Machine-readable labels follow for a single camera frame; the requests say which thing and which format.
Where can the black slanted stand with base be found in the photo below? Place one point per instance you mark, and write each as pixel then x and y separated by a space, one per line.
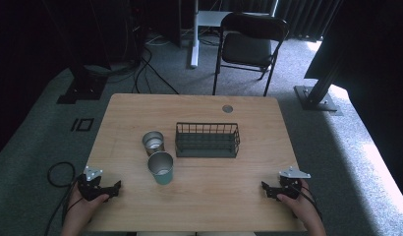
pixel 316 98

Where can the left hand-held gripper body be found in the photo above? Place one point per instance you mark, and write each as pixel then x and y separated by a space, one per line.
pixel 89 188

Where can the black folding chair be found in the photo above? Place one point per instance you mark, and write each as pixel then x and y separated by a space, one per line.
pixel 247 49

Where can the dark curtain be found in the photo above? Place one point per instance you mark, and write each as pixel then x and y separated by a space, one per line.
pixel 307 16

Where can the person's left hand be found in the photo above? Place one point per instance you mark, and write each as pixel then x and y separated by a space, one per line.
pixel 81 208

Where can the black stand with base plate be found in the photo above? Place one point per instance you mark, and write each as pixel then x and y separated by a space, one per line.
pixel 81 88

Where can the grey table grommet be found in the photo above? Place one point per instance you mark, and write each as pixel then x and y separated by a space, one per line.
pixel 227 108

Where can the teal steel cup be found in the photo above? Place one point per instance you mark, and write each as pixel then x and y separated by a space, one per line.
pixel 161 170

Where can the person's right hand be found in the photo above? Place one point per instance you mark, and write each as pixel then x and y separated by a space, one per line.
pixel 302 205

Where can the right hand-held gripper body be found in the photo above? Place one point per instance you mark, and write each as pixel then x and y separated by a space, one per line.
pixel 290 187

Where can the plain steel cup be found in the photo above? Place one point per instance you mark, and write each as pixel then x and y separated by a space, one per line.
pixel 153 143

